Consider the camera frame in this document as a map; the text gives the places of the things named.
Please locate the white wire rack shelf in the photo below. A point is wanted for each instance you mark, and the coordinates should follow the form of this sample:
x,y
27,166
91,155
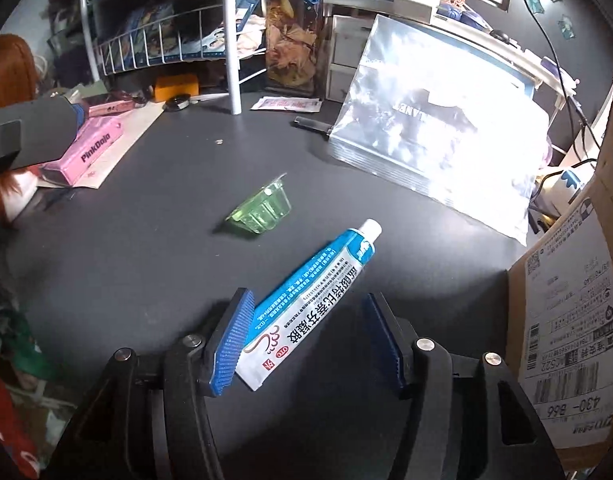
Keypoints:
x,y
121,36

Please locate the white drawer organizer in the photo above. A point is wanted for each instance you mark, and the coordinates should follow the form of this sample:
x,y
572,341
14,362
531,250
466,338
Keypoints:
x,y
348,38

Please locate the pink PinkDolo box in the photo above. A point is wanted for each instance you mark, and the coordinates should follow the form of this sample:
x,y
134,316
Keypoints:
x,y
93,139

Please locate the orange small box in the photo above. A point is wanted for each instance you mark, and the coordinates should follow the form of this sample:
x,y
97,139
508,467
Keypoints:
x,y
167,87

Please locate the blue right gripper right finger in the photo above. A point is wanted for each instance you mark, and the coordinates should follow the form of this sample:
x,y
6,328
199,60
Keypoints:
x,y
388,339

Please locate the white pink sachet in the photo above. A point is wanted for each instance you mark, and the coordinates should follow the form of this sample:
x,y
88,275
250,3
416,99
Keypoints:
x,y
288,104

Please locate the clear plastic zip bag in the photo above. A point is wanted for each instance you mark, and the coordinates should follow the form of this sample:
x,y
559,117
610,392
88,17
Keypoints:
x,y
435,116

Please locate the blue white ointment tube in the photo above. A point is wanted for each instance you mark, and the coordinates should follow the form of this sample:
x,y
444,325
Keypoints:
x,y
295,308

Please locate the brown cardboard box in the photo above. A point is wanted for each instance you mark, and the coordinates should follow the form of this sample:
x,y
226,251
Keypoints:
x,y
560,321

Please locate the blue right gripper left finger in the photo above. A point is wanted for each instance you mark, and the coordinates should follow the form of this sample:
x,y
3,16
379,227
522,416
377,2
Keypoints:
x,y
227,341

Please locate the black marker pen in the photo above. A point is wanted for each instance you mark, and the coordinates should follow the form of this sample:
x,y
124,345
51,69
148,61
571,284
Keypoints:
x,y
312,125

